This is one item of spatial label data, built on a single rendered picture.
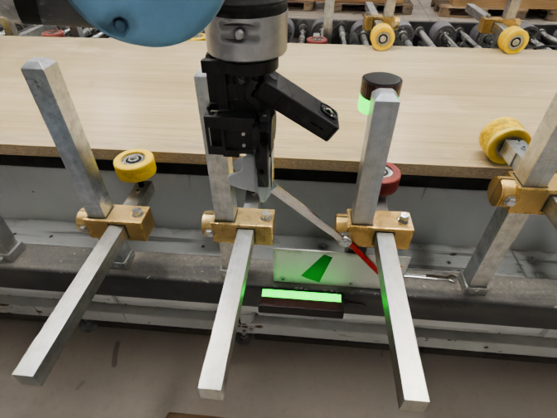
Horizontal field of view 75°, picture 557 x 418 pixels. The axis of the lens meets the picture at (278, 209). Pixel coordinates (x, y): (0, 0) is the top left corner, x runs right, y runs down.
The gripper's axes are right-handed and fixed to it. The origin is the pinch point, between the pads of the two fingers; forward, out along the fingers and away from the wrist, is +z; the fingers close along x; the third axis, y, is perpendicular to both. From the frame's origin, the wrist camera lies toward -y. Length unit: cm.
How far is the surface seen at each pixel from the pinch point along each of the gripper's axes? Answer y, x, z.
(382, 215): -20.0, -8.9, 10.3
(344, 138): -13.8, -31.4, 7.3
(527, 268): -62, -21, 35
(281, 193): -2.1, 0.9, -0.9
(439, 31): -67, -154, 14
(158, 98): 35, -49, 8
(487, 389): -75, -20, 97
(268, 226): 0.7, -5.4, 11.8
